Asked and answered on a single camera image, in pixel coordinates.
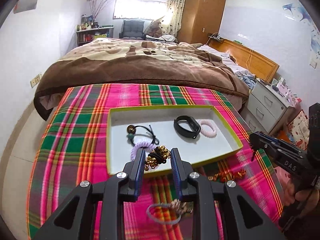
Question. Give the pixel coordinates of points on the dotted curtain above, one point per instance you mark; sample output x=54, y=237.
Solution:
x=176, y=10

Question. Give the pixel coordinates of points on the black smart band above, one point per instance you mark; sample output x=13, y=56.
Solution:
x=178, y=128

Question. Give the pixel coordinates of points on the wall socket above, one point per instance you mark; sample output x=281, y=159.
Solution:
x=35, y=80

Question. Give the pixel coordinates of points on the pink green plaid cloth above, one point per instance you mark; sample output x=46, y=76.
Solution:
x=75, y=135

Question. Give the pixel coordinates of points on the grey armchair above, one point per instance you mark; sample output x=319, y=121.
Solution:
x=132, y=30

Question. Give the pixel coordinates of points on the bed with brown blanket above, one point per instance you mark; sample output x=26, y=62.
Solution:
x=125, y=67

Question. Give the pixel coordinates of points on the wooden wardrobe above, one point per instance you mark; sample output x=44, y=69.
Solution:
x=202, y=12

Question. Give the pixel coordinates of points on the vase of dry branches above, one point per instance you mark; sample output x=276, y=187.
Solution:
x=96, y=10

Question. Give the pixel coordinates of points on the brown teddy bear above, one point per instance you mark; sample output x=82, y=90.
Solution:
x=155, y=29

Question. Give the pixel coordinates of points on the cluttered shelf desk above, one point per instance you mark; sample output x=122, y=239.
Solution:
x=93, y=35

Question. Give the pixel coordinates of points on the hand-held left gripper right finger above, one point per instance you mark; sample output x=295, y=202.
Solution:
x=176, y=173

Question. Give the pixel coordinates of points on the grey drawer nightstand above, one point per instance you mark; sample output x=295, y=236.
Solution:
x=267, y=107

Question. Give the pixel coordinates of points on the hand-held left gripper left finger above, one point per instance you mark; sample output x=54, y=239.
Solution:
x=140, y=173

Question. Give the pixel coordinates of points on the power strip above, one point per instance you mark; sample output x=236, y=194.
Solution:
x=214, y=37

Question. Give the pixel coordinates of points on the dolphin wall sticker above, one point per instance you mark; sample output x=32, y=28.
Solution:
x=296, y=11

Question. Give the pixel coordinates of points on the yellow-green shallow box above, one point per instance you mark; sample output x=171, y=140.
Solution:
x=155, y=116

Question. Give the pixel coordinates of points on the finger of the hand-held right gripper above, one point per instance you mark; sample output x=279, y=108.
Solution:
x=265, y=148
x=270, y=138

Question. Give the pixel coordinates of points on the wooden headboard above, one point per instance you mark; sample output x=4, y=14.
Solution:
x=250, y=57

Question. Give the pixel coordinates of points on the window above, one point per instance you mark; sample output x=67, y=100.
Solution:
x=140, y=9

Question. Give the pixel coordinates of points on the person's right hand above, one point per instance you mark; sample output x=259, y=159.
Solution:
x=301, y=197

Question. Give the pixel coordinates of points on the blue crumpled clothes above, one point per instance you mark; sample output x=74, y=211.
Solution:
x=246, y=78

